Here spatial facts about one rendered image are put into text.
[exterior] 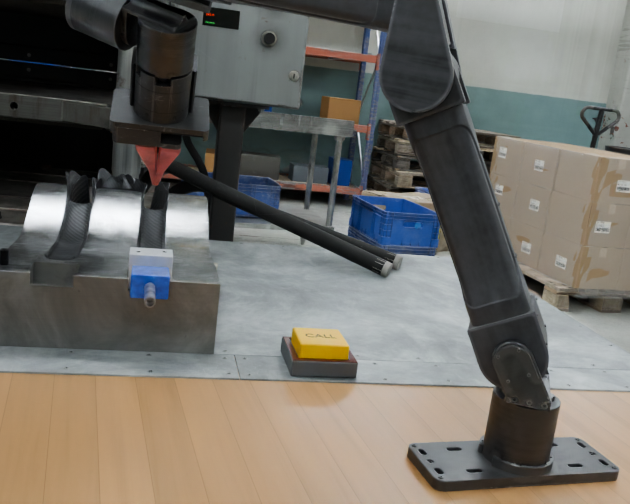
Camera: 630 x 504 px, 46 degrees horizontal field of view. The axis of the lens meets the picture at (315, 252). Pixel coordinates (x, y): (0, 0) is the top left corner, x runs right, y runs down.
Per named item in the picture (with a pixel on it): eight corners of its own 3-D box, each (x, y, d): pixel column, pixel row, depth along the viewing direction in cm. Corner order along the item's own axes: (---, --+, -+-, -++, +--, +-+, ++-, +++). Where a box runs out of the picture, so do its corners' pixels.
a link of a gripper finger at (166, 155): (115, 160, 87) (117, 91, 80) (176, 166, 88) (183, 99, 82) (110, 197, 82) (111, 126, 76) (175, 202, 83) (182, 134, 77)
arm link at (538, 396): (495, 340, 65) (562, 353, 63) (499, 314, 73) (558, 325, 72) (483, 406, 66) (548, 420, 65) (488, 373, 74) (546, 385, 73)
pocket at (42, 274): (74, 305, 85) (76, 275, 84) (26, 303, 84) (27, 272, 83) (78, 294, 89) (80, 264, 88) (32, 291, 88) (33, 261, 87)
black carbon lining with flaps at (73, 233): (167, 283, 93) (173, 209, 90) (32, 275, 89) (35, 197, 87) (166, 225, 126) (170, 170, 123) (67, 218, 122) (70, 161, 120)
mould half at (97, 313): (213, 354, 90) (224, 247, 87) (-15, 345, 84) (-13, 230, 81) (195, 254, 137) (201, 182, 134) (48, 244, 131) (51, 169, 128)
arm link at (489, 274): (489, 397, 67) (372, 54, 64) (493, 373, 73) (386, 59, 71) (558, 381, 65) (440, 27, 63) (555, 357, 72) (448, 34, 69)
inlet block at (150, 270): (171, 327, 79) (175, 279, 77) (123, 325, 78) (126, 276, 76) (169, 291, 91) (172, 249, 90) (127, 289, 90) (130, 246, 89)
